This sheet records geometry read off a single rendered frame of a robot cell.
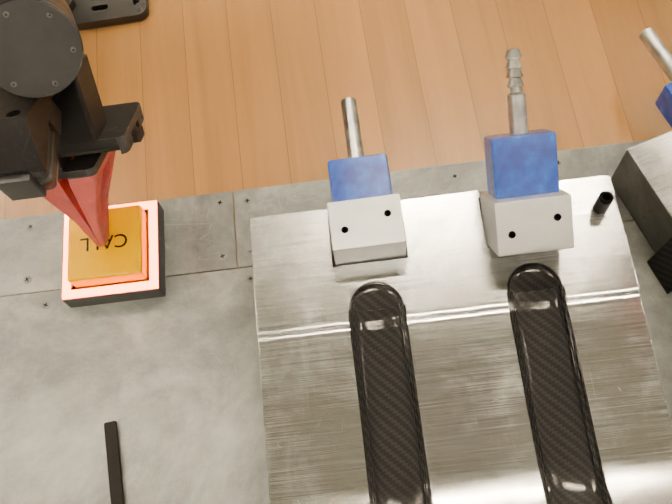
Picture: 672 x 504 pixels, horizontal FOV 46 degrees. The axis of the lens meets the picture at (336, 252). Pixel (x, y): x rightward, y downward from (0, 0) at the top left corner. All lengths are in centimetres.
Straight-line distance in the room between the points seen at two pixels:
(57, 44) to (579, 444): 40
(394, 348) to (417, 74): 29
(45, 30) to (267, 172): 27
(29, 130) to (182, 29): 32
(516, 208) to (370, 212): 10
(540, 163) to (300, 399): 22
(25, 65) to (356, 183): 23
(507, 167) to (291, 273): 16
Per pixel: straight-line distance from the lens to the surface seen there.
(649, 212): 66
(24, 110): 51
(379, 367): 54
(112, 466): 64
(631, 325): 56
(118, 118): 60
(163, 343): 65
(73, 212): 62
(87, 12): 82
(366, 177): 56
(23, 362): 69
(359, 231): 53
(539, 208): 53
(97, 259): 65
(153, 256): 65
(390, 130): 70
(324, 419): 53
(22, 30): 49
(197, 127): 73
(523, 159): 53
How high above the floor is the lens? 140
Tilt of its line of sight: 68 degrees down
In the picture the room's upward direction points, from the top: 10 degrees counter-clockwise
